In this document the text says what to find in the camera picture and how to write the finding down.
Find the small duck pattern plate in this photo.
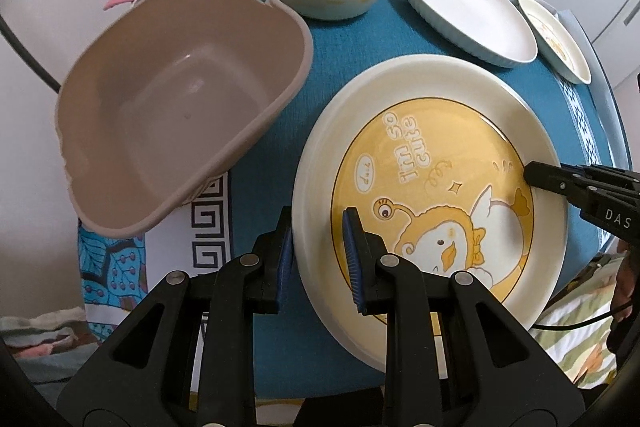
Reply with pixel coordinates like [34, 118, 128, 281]
[518, 0, 591, 86]

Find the large yellow duck plate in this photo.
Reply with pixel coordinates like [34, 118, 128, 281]
[292, 54, 567, 369]

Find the white oval plate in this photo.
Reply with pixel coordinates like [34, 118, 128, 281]
[408, 0, 538, 68]

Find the brown plastic basin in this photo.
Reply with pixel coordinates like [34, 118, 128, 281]
[55, 0, 314, 239]

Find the blue patterned tablecloth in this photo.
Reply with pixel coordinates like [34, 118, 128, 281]
[78, 0, 613, 399]

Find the black cable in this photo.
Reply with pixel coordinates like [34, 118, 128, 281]
[534, 300, 637, 332]

